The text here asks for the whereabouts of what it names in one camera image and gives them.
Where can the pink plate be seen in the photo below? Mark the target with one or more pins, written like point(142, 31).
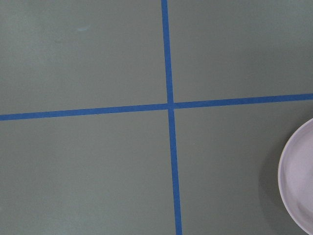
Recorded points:
point(295, 176)

